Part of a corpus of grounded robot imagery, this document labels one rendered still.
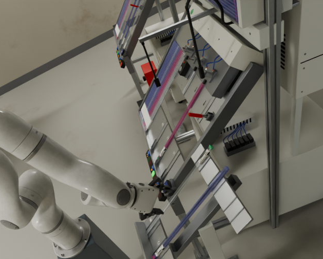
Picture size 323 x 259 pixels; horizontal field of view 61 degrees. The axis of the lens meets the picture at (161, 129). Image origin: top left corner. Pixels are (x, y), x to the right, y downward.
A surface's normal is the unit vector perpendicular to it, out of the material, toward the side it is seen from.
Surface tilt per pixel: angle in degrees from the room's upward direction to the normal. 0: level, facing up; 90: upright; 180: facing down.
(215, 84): 47
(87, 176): 25
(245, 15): 90
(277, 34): 90
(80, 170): 20
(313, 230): 0
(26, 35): 90
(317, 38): 90
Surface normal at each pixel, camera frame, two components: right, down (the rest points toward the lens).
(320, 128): -0.29, -0.68
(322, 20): 0.24, 0.63
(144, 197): 0.55, 0.23
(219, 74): -0.88, -0.18
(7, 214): -0.05, 0.32
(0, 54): 0.46, 0.52
